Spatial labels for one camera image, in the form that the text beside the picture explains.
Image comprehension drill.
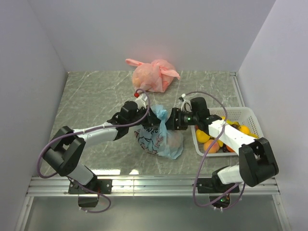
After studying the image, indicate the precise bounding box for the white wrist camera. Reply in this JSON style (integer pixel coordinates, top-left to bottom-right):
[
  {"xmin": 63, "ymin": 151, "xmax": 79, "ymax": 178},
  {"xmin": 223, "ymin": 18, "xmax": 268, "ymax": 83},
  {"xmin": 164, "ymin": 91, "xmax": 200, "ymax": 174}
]
[
  {"xmin": 179, "ymin": 93, "xmax": 192, "ymax": 112},
  {"xmin": 135, "ymin": 93, "xmax": 148, "ymax": 109}
]

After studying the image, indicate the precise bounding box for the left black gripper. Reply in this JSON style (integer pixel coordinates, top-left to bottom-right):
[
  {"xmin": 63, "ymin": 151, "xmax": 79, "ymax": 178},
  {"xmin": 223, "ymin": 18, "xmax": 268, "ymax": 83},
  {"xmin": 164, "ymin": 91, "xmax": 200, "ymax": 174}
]
[{"xmin": 128, "ymin": 104, "xmax": 163, "ymax": 128}]

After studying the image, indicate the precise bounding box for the white plastic basket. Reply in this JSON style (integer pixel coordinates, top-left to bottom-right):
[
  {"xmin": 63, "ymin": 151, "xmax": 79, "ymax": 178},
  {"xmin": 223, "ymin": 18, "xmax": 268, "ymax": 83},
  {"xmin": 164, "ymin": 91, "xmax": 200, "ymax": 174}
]
[{"xmin": 190, "ymin": 107, "xmax": 264, "ymax": 157}]

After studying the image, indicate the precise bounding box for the blue plastic bag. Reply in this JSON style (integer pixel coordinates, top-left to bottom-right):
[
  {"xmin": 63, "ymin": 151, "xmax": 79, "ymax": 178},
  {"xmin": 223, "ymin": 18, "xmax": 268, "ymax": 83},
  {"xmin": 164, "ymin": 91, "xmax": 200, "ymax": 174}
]
[{"xmin": 134, "ymin": 104, "xmax": 183, "ymax": 160}]

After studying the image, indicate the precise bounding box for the yellow fake orange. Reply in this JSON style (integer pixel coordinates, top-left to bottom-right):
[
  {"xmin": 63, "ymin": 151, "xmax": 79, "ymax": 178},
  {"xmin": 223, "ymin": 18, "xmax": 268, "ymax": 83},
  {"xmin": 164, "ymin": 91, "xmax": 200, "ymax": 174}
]
[{"xmin": 195, "ymin": 129, "xmax": 210, "ymax": 143}]

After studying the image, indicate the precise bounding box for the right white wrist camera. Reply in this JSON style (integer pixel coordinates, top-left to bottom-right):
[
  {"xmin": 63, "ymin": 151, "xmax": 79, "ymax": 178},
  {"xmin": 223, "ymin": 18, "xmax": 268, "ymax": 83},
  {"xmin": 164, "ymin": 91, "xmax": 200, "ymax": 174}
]
[{"xmin": 179, "ymin": 93, "xmax": 192, "ymax": 112}]

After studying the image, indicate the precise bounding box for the fake peach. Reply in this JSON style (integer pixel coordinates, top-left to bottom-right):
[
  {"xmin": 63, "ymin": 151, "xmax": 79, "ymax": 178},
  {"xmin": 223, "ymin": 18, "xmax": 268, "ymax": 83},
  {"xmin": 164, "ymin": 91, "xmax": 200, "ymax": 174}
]
[{"xmin": 204, "ymin": 139, "xmax": 220, "ymax": 154}]

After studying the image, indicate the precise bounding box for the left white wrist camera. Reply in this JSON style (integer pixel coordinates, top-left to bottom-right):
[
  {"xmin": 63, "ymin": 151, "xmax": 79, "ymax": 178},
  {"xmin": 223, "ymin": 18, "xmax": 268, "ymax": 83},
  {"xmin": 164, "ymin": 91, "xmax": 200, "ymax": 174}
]
[{"xmin": 135, "ymin": 93, "xmax": 148, "ymax": 109}]

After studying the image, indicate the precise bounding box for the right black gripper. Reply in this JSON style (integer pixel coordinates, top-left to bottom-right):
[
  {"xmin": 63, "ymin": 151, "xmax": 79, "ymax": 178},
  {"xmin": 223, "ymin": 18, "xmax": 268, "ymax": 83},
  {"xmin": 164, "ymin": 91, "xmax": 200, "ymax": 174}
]
[{"xmin": 162, "ymin": 108, "xmax": 199, "ymax": 131}]

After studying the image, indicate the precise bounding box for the pink tied plastic bag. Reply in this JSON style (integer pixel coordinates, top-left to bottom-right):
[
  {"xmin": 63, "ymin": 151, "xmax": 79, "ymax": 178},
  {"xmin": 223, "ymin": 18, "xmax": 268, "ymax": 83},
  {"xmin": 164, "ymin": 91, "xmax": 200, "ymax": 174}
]
[{"xmin": 125, "ymin": 59, "xmax": 180, "ymax": 93}]

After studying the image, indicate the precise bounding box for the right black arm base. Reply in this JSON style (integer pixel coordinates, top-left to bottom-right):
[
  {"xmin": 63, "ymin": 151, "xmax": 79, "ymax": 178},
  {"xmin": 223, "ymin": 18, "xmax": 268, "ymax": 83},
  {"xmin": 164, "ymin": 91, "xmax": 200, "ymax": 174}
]
[{"xmin": 193, "ymin": 176, "xmax": 243, "ymax": 211}]

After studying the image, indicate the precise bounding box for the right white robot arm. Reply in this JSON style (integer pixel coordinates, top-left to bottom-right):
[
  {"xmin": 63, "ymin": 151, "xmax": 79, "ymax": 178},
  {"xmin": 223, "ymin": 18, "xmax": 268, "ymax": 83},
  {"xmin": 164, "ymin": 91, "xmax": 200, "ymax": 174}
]
[{"xmin": 166, "ymin": 97, "xmax": 279, "ymax": 192}]

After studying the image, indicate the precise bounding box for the small yellow fake fruit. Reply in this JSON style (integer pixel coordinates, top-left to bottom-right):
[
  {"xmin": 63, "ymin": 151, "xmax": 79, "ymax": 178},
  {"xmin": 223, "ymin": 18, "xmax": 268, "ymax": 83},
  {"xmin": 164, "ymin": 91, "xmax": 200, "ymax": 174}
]
[{"xmin": 238, "ymin": 125, "xmax": 258, "ymax": 139}]

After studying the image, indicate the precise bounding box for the aluminium rail frame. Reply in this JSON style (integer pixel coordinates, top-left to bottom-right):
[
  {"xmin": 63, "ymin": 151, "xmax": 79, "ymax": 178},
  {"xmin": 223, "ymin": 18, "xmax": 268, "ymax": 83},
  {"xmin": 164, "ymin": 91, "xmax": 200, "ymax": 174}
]
[{"xmin": 17, "ymin": 71, "xmax": 292, "ymax": 231}]

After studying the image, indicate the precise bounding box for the yellow fake banana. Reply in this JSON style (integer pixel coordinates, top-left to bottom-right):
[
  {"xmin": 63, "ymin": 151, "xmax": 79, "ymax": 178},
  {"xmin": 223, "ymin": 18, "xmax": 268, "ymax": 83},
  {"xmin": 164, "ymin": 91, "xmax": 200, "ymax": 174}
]
[{"xmin": 224, "ymin": 119, "xmax": 241, "ymax": 129}]

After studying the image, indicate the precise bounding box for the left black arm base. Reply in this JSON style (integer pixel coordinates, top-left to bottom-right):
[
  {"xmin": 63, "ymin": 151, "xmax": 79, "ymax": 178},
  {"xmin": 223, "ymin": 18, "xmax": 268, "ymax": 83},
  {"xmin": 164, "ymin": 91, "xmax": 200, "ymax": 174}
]
[{"xmin": 68, "ymin": 179, "xmax": 112, "ymax": 213}]

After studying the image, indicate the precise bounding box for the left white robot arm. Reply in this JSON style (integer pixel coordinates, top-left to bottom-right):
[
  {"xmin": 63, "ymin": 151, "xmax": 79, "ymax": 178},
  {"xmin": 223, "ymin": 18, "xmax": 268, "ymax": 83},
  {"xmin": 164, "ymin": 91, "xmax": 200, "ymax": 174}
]
[{"xmin": 42, "ymin": 101, "xmax": 161, "ymax": 193}]

